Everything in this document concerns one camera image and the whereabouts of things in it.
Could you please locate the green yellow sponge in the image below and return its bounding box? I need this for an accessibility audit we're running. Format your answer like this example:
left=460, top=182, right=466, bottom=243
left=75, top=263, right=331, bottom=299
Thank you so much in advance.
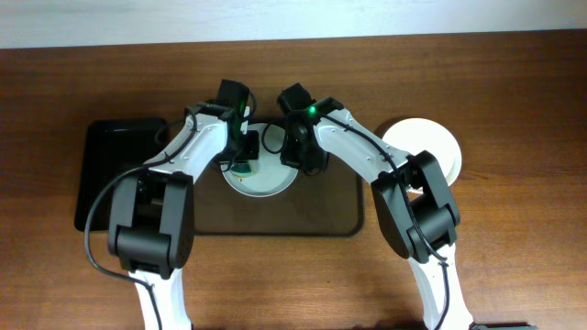
left=229, top=161, right=256, bottom=178

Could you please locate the white plate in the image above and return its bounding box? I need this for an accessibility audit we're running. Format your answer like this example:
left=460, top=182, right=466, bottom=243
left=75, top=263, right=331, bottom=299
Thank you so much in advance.
left=382, top=118, right=462, bottom=186
left=220, top=142, right=298, bottom=198

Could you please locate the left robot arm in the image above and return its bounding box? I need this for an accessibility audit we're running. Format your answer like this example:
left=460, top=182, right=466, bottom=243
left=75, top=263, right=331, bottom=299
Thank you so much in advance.
left=107, top=101, right=252, bottom=329

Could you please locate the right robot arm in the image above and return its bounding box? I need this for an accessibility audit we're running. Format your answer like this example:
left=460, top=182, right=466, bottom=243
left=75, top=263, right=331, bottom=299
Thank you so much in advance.
left=277, top=96, right=475, bottom=329

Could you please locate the brown serving tray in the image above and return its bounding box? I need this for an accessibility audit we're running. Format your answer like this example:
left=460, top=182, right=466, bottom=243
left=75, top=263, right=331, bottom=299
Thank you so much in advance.
left=194, top=123, right=363, bottom=237

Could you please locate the black rectangular tray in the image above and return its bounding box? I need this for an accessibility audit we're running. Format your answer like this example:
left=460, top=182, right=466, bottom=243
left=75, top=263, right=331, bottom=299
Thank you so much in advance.
left=73, top=117, right=169, bottom=232

